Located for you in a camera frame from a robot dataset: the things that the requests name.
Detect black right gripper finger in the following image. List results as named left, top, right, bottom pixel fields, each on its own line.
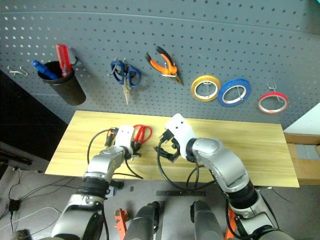
left=153, top=145, right=171, bottom=159
left=166, top=149, right=181, bottom=164

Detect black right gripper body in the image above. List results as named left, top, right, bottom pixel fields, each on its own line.
left=159, top=129, right=181, bottom=151

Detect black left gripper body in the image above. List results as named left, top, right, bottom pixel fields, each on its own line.
left=127, top=141, right=139, bottom=158

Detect yellow tape roll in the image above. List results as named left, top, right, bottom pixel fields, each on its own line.
left=190, top=75, right=222, bottom=103

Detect blue tape roll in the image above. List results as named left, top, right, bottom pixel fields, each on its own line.
left=217, top=78, right=252, bottom=108

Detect grey metal pegboard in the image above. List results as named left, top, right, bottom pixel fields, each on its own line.
left=0, top=0, right=320, bottom=131

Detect red tape roll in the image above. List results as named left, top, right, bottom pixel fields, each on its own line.
left=257, top=91, right=289, bottom=115

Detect orange black screwdriver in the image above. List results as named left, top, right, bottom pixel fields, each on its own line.
left=104, top=127, right=119, bottom=148

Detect black floor strip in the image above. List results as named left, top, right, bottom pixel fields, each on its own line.
left=156, top=190, right=207, bottom=197

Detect orange floor object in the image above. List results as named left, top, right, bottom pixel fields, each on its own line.
left=223, top=206, right=237, bottom=240
left=114, top=208, right=130, bottom=237

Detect dark grey rounded shape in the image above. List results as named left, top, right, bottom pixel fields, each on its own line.
left=123, top=200, right=161, bottom=240
left=189, top=199, right=224, bottom=240

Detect orange black pliers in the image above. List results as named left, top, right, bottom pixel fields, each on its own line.
left=144, top=45, right=185, bottom=87

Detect black cup holder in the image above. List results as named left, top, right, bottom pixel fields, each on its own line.
left=37, top=60, right=87, bottom=106

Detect brown cardboard box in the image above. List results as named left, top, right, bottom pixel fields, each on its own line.
left=283, top=132, right=320, bottom=186

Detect black power adapter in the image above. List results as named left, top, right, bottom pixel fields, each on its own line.
left=8, top=199, right=21, bottom=212

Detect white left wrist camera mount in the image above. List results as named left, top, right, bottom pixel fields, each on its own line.
left=113, top=124, right=136, bottom=155

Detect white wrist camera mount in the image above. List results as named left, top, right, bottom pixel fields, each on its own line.
left=164, top=113, right=199, bottom=160
left=113, top=124, right=136, bottom=155

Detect red handled scissors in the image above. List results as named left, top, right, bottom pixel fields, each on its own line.
left=132, top=124, right=153, bottom=144

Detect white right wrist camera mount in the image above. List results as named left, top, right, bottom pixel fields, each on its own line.
left=164, top=113, right=199, bottom=160

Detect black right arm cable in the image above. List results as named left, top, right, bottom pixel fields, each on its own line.
left=156, top=138, right=219, bottom=193

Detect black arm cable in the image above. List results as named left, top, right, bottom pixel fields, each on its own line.
left=86, top=128, right=144, bottom=180
left=156, top=138, right=219, bottom=193

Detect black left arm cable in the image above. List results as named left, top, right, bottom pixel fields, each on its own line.
left=86, top=128, right=144, bottom=180

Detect blue handled scissors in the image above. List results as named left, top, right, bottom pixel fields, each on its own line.
left=110, top=60, right=142, bottom=105

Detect black floor cable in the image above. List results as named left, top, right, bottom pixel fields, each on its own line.
left=8, top=168, right=76, bottom=233

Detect white floor cable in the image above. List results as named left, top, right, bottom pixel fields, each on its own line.
left=0, top=206, right=60, bottom=236

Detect red handled screwdriver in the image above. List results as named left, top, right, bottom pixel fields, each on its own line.
left=55, top=43, right=72, bottom=78

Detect blue handled screwdriver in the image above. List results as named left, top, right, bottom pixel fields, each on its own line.
left=30, top=59, right=59, bottom=81

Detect silver double wire hook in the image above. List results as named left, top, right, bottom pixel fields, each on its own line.
left=6, top=65, right=29, bottom=77

